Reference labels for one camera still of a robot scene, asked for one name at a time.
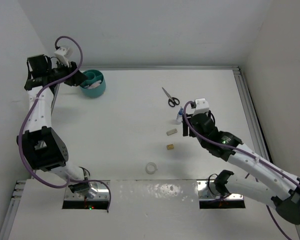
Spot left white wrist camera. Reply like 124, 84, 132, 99
54, 46, 73, 68

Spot metal base plate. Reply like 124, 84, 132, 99
197, 179, 244, 202
63, 181, 110, 202

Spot black scissors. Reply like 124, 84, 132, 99
162, 87, 180, 108

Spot tan pencil sharpener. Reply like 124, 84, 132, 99
166, 144, 175, 150

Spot aluminium table frame rail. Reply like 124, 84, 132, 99
80, 65, 240, 71

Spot clear tape roll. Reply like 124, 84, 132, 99
145, 162, 157, 175

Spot glue bottle blue cap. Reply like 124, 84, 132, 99
176, 107, 184, 125

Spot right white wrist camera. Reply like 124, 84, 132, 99
190, 98, 210, 116

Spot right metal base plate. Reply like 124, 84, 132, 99
197, 179, 244, 202

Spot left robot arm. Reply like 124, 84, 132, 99
16, 52, 90, 194

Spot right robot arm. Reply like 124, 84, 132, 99
182, 111, 300, 225

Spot white eraser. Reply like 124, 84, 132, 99
166, 128, 178, 136

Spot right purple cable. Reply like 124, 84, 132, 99
182, 100, 300, 240

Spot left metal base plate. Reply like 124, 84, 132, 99
63, 181, 110, 202

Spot teal divided pen holder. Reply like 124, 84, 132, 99
80, 69, 106, 98

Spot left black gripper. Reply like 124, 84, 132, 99
47, 58, 87, 87

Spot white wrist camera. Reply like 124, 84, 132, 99
54, 46, 73, 68
190, 98, 210, 116

